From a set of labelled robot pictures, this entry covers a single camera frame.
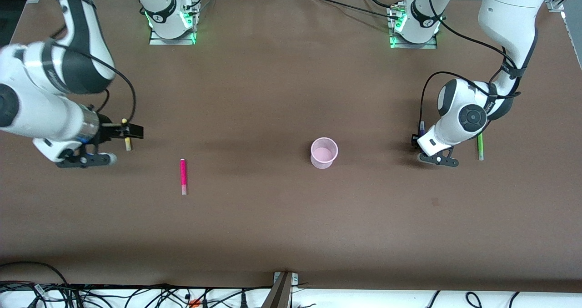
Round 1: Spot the yellow highlighter pen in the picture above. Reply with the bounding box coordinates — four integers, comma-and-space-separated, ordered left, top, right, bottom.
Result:
121, 118, 133, 152

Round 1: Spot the pink mesh pen holder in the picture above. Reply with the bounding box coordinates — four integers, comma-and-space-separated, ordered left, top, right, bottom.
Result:
311, 137, 339, 170

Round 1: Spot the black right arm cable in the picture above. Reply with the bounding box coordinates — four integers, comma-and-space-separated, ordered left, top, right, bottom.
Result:
49, 26, 137, 127

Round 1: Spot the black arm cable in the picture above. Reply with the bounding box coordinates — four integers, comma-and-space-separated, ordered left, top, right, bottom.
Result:
418, 0, 524, 136
49, 26, 137, 127

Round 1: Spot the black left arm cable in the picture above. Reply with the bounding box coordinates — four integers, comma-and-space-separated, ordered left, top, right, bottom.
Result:
418, 0, 524, 136

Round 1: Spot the black cable across table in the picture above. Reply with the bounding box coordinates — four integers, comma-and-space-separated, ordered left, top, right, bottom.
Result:
311, 0, 401, 21

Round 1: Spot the tangled black cable bundle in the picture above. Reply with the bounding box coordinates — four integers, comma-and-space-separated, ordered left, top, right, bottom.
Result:
0, 283, 273, 308

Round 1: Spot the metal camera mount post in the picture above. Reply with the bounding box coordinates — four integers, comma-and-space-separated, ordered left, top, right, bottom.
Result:
261, 272, 299, 308

